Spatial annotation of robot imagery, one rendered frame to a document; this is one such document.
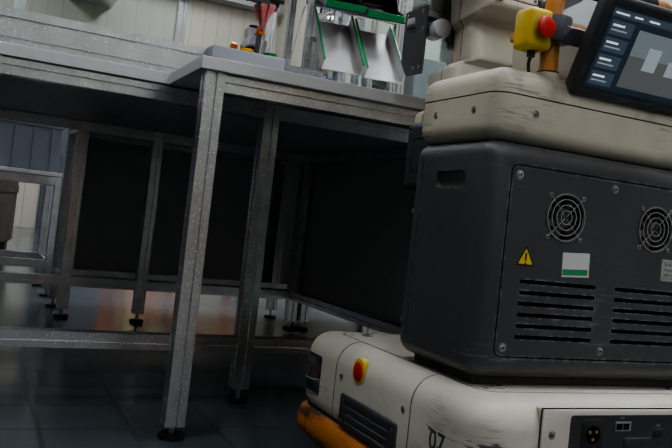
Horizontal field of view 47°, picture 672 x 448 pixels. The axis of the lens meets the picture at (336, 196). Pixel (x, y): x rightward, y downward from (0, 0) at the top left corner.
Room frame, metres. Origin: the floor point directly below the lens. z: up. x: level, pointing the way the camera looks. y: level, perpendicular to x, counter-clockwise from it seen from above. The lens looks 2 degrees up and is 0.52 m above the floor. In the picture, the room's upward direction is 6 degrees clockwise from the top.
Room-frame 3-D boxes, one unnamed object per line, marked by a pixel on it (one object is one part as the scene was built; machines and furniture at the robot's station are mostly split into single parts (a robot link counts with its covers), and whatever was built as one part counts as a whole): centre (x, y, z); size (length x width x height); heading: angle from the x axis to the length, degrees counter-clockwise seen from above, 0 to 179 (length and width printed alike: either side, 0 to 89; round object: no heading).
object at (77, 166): (3.87, 0.20, 0.43); 2.20 x 0.38 x 0.86; 116
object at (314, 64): (3.34, 0.12, 1.32); 0.14 x 0.14 x 0.38
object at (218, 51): (2.12, 0.29, 0.93); 0.21 x 0.07 x 0.06; 116
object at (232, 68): (2.21, 0.07, 0.84); 0.90 x 0.70 x 0.03; 115
